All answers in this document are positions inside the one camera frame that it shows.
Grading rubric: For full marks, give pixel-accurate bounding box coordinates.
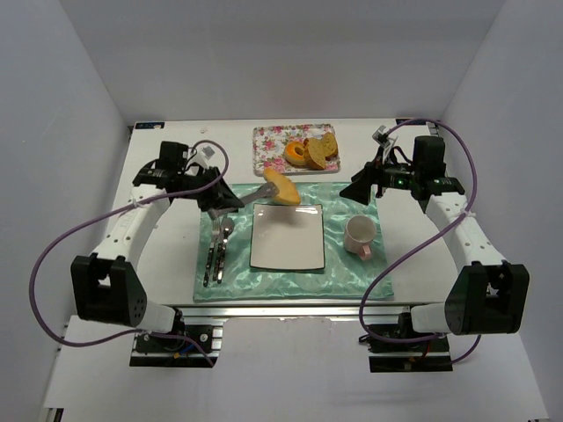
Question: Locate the yellow toast bread slice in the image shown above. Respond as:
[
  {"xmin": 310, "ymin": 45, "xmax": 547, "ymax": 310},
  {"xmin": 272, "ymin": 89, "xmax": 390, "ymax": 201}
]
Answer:
[{"xmin": 263, "ymin": 168, "xmax": 301, "ymax": 206}]

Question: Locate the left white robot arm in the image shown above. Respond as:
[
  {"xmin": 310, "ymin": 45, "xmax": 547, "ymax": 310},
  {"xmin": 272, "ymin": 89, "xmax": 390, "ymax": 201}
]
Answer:
[{"xmin": 70, "ymin": 141, "xmax": 243, "ymax": 334}]

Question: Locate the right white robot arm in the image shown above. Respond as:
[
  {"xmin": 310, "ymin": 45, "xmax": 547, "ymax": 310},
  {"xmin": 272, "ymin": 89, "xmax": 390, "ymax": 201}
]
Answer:
[{"xmin": 340, "ymin": 133, "xmax": 530, "ymax": 336}]

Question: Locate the brown bread slice back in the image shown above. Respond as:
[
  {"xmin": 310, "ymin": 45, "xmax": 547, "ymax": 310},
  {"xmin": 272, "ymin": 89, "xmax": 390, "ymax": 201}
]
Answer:
[{"xmin": 320, "ymin": 132, "xmax": 338, "ymax": 159}]

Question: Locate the brown bread slice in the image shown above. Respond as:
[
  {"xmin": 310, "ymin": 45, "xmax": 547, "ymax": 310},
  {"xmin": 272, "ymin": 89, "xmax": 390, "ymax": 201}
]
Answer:
[
  {"xmin": 320, "ymin": 132, "xmax": 338, "ymax": 159},
  {"xmin": 303, "ymin": 138, "xmax": 326, "ymax": 171}
]

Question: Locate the brown bread slice front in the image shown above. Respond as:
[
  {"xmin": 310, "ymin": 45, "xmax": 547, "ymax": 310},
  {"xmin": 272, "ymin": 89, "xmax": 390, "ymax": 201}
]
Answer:
[{"xmin": 303, "ymin": 138, "xmax": 326, "ymax": 171}]

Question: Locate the pink and white mug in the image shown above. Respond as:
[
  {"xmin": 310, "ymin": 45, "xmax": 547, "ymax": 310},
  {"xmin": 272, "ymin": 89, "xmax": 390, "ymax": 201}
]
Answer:
[{"xmin": 343, "ymin": 215, "xmax": 377, "ymax": 260}]

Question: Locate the orange glazed donut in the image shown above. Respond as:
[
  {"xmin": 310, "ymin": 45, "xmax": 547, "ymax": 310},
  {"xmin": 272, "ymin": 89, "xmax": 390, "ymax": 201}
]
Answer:
[{"xmin": 283, "ymin": 142, "xmax": 307, "ymax": 167}]

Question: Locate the white square plate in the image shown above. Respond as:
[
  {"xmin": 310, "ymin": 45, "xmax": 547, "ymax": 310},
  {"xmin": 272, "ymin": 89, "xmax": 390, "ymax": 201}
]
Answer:
[{"xmin": 250, "ymin": 204, "xmax": 325, "ymax": 272}]

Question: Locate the floral serving tray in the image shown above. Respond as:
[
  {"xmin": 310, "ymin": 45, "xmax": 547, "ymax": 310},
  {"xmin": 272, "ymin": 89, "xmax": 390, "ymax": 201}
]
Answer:
[{"xmin": 252, "ymin": 123, "xmax": 340, "ymax": 176}]

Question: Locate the silver fork patterned handle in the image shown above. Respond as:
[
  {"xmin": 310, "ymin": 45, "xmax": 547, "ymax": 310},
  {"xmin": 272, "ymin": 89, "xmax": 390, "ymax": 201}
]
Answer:
[{"xmin": 203, "ymin": 218, "xmax": 221, "ymax": 287}]

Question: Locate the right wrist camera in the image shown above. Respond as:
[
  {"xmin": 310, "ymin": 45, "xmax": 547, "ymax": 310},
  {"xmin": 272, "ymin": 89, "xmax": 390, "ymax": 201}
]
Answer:
[{"xmin": 372, "ymin": 125, "xmax": 398, "ymax": 155}]

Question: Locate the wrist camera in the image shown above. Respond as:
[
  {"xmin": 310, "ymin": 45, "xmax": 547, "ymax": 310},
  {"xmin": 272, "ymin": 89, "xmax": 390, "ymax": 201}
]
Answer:
[
  {"xmin": 372, "ymin": 125, "xmax": 398, "ymax": 155},
  {"xmin": 186, "ymin": 146, "xmax": 215, "ymax": 170}
]

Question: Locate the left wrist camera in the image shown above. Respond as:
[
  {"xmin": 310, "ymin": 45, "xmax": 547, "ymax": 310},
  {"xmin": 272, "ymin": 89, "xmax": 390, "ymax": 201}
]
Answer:
[{"xmin": 186, "ymin": 146, "xmax": 215, "ymax": 170}]

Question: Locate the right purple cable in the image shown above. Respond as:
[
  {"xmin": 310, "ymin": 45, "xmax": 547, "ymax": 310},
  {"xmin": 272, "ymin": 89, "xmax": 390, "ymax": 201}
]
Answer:
[{"xmin": 358, "ymin": 117, "xmax": 479, "ymax": 364}]

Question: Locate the silver spoon patterned handle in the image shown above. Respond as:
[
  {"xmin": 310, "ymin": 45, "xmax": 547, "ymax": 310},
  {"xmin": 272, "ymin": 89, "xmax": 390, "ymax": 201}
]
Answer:
[{"xmin": 213, "ymin": 217, "xmax": 235, "ymax": 284}]

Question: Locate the aluminium frame rail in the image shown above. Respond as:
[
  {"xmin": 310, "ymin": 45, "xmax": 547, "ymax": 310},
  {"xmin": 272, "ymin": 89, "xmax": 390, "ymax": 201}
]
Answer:
[{"xmin": 178, "ymin": 302, "xmax": 413, "ymax": 321}]

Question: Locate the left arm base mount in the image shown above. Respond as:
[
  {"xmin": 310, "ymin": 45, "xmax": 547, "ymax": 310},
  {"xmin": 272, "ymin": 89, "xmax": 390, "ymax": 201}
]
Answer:
[{"xmin": 129, "ymin": 317, "xmax": 223, "ymax": 368}]

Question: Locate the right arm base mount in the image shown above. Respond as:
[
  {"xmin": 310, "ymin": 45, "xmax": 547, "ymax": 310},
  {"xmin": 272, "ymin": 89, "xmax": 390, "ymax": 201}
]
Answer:
[{"xmin": 358, "ymin": 312, "xmax": 453, "ymax": 374}]

